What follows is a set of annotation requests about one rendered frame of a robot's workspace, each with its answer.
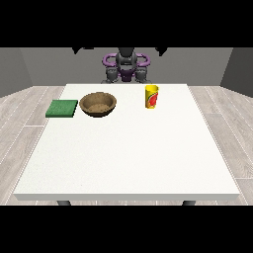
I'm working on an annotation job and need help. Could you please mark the grey robot trunk purple rings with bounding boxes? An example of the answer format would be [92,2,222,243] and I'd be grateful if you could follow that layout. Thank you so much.
[101,47,153,85]

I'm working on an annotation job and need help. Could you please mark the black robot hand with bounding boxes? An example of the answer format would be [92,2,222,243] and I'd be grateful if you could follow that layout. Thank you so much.
[71,47,95,55]
[154,47,169,57]

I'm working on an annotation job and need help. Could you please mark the brown wooden bowl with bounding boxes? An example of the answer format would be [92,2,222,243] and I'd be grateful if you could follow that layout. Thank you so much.
[79,92,119,118]

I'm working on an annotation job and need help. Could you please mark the yellow cup with melon print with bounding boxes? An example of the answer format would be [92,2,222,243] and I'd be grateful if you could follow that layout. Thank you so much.
[144,84,160,110]

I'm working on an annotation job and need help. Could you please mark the green square pad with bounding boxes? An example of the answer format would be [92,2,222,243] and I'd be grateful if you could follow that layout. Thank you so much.
[44,99,79,119]

